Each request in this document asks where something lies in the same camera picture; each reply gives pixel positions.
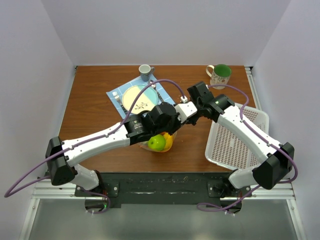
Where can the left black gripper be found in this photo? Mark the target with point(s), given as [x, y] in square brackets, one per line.
[178, 124]

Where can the yellow banana bunch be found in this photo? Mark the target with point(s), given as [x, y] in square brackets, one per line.
[168, 141]

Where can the green apple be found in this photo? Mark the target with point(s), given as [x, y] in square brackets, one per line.
[156, 143]

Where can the clear zip top bag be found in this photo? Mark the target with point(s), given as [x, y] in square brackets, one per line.
[144, 145]

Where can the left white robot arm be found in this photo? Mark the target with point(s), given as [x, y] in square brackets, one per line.
[64, 157]

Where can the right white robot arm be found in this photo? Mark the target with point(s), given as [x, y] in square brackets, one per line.
[275, 158]

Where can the floral mug green inside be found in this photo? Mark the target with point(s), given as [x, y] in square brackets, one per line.
[219, 75]

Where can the cream and blue plate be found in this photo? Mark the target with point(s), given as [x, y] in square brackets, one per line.
[147, 100]

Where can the metal spoon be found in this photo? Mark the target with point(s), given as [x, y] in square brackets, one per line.
[153, 85]

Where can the small grey cup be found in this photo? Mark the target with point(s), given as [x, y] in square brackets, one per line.
[145, 71]

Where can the metal fork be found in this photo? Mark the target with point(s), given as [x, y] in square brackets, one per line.
[119, 101]

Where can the white perforated plastic basket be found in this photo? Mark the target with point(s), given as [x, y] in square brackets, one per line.
[225, 150]

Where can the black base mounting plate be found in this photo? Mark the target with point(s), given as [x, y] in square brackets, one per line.
[169, 188]

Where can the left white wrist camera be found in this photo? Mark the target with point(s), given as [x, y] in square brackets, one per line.
[185, 111]

